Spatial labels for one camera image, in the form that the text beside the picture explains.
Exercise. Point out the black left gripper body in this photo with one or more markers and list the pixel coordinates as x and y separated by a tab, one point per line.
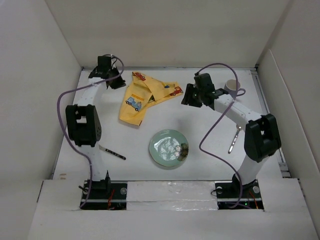
117	82

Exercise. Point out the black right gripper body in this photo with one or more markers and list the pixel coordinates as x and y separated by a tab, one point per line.
193	96

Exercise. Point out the yellow car-print cloth placemat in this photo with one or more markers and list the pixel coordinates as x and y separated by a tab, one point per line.
143	93

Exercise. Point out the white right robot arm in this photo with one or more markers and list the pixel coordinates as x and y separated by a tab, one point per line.
261	134

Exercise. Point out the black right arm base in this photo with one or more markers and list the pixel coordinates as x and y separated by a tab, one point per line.
228	196

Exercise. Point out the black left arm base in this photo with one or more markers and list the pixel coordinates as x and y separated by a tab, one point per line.
105	195

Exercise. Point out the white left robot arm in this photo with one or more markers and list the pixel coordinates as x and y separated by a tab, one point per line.
82	120

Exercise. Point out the lavender ceramic mug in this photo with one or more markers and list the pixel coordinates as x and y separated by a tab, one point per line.
233	88

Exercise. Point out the silver metal spoon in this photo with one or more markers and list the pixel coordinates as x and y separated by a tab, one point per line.
238	129

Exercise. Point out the green ceramic plate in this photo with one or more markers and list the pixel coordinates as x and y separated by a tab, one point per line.
169	148

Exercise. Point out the aluminium table edge rail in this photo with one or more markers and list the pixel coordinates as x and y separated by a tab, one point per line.
127	68

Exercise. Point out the black-handled metal fork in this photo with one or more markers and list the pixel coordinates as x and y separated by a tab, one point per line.
112	152

